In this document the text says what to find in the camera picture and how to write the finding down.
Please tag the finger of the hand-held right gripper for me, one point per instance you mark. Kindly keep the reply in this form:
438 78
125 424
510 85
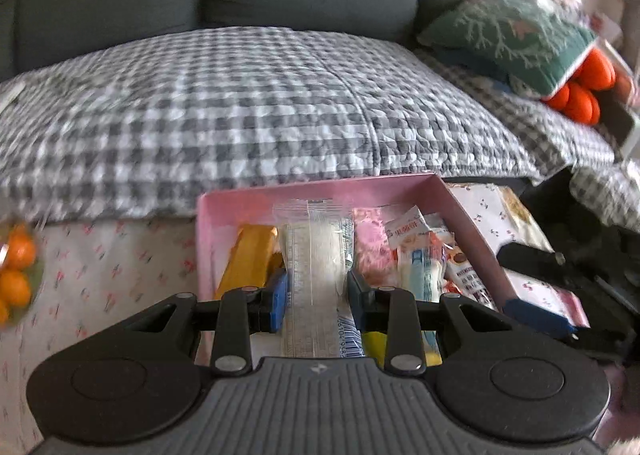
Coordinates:
532 257
535 316

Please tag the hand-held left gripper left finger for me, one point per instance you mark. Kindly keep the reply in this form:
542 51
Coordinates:
278 302

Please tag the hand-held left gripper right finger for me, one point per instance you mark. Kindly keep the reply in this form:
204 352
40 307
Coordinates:
357 297

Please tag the clear plastic snack packet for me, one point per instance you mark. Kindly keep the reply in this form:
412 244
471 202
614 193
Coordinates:
315 255

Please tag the pink cardboard box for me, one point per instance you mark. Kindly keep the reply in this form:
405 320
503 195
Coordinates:
240 205

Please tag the yellow snack packet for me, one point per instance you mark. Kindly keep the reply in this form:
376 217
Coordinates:
375 342

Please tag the pink snack packet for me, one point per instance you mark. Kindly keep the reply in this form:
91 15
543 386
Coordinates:
372 247

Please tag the golden snack packet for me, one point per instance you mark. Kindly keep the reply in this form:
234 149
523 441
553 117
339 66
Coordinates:
250 255

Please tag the light blue snack packet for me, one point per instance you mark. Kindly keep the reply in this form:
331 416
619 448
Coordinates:
422 280

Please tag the brown and white snack packet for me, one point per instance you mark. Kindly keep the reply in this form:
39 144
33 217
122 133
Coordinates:
467 276

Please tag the white and red snack packet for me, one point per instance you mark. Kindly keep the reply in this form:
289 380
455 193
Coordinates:
405 230

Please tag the cherry print tablecloth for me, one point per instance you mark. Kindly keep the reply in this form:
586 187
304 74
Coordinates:
125 265

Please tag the orange plush cushion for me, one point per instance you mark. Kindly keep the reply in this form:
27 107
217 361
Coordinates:
580 100

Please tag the panda plush toy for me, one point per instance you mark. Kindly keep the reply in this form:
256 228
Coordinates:
525 87

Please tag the grey checkered blanket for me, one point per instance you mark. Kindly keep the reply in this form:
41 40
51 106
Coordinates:
225 110

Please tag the green branch print pillow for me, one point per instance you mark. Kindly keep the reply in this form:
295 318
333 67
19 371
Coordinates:
505 35

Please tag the glass jar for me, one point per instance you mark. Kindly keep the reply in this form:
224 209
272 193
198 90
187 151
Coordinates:
35 280

